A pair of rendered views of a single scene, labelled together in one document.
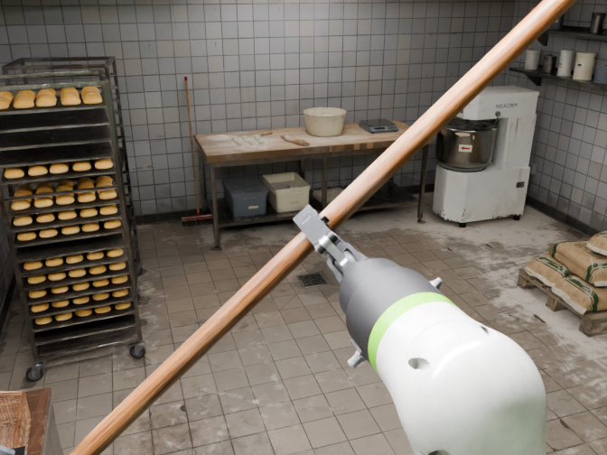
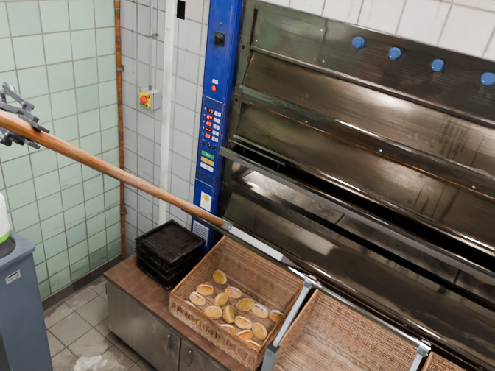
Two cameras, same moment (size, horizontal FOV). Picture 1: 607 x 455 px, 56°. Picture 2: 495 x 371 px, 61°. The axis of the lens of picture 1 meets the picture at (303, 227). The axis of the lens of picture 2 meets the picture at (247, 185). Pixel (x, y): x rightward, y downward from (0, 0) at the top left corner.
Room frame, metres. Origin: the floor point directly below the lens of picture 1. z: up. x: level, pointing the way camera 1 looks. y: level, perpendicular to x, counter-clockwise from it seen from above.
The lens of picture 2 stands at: (1.55, -0.18, 2.38)
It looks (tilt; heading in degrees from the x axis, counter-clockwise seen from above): 32 degrees down; 139
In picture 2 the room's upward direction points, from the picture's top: 9 degrees clockwise
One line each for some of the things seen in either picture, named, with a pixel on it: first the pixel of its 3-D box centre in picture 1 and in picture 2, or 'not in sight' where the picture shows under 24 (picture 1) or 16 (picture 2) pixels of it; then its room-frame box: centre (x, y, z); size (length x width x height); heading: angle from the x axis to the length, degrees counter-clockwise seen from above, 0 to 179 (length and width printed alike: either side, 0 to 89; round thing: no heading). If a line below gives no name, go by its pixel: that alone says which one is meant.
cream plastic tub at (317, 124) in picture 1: (324, 122); not in sight; (5.59, -0.21, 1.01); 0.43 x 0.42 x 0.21; 108
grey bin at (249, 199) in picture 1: (245, 196); not in sight; (5.26, 0.57, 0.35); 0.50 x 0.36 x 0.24; 18
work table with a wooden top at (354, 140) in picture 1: (312, 179); not in sight; (5.47, -0.09, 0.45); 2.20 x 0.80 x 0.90; 108
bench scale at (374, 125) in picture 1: (378, 125); not in sight; (5.74, -0.76, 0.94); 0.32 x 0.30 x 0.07; 18
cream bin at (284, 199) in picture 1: (285, 191); not in sight; (5.39, 0.17, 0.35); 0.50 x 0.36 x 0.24; 19
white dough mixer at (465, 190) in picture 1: (478, 156); not in sight; (5.58, -1.76, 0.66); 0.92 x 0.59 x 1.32; 108
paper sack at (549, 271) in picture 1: (570, 266); not in sight; (3.99, -2.09, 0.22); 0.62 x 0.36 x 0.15; 113
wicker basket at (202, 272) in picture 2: not in sight; (239, 295); (0.40, 0.91, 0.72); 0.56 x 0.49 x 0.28; 19
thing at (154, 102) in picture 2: not in sight; (149, 98); (-0.55, 0.84, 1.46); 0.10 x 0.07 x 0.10; 18
